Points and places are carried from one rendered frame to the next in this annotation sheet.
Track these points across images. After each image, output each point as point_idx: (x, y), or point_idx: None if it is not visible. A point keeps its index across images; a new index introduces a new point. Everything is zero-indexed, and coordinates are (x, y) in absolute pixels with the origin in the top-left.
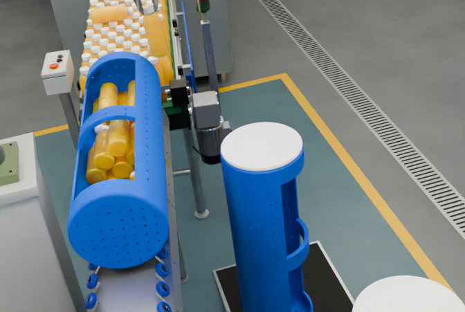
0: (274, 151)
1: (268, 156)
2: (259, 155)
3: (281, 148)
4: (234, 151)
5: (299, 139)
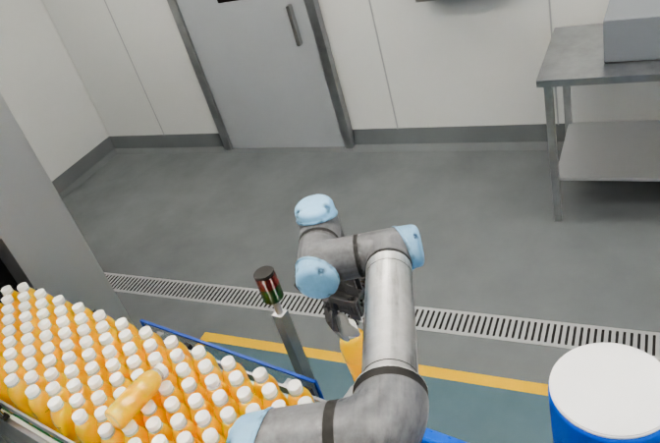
0: (637, 380)
1: (646, 390)
2: (637, 399)
3: (635, 371)
4: (610, 419)
5: (627, 347)
